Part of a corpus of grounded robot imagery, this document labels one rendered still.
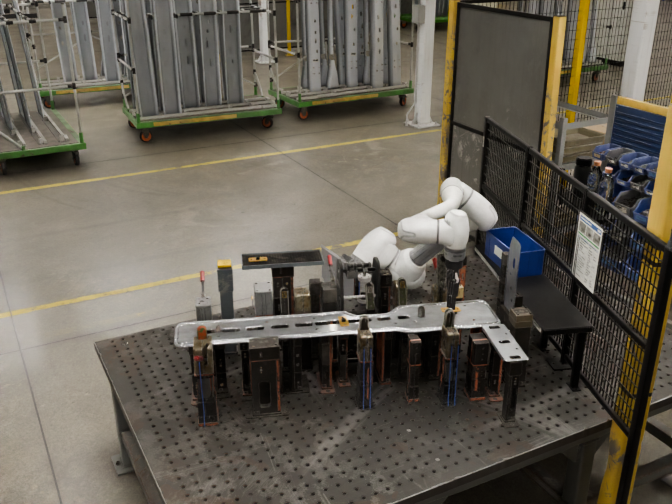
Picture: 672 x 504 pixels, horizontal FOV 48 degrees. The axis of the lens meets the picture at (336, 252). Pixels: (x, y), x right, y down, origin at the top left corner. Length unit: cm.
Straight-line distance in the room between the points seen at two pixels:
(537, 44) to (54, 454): 393
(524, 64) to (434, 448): 325
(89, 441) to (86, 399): 41
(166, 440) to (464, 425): 119
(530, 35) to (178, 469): 379
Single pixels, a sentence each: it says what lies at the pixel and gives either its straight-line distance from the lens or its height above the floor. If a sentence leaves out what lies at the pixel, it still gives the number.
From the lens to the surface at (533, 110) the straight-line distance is 553.
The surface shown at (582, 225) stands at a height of 139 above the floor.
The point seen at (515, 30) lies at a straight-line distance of 563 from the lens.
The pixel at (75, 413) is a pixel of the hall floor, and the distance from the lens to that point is 463.
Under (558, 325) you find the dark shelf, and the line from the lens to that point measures 328.
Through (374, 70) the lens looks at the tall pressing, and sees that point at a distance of 1120.
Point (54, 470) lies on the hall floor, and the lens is 425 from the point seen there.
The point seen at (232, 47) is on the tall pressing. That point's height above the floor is 102.
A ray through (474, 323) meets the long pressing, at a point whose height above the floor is 100.
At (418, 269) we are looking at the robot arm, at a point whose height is 88.
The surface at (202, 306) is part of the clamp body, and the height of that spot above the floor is 106.
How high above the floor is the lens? 258
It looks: 24 degrees down
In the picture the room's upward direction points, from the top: straight up
